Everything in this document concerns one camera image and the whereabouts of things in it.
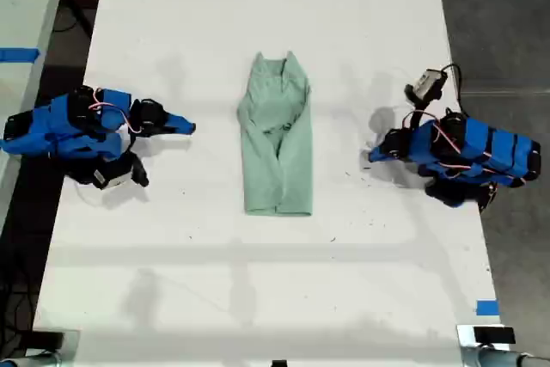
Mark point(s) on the white side table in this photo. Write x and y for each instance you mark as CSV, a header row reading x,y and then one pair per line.
x,y
23,6

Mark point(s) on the black table clamp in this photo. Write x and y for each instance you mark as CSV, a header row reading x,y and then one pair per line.
x,y
45,339
494,335

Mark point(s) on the short black camera stalk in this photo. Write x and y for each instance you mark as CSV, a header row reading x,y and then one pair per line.
x,y
416,115

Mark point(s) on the pale green t-shirt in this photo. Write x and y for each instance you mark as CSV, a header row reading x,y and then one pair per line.
x,y
277,143

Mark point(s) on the metal corner bracket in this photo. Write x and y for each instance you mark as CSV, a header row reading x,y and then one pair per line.
x,y
69,347
466,343

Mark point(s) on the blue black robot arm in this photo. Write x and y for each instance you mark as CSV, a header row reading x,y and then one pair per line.
x,y
502,148
40,126

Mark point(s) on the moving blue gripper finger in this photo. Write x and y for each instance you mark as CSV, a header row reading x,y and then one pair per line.
x,y
169,131
397,159

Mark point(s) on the small blue tape piece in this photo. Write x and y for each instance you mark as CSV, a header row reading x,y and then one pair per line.
x,y
487,307

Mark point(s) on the small black block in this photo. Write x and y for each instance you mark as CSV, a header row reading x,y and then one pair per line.
x,y
279,363

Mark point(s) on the black camera box grey face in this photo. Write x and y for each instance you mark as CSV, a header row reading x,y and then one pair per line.
x,y
426,82

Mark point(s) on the black camera box white label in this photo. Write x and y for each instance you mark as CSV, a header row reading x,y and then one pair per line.
x,y
112,175

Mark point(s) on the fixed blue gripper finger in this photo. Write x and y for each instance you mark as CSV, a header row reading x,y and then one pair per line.
x,y
378,154
180,121

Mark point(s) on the long blue tape strip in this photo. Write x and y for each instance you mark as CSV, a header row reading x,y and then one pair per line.
x,y
19,54

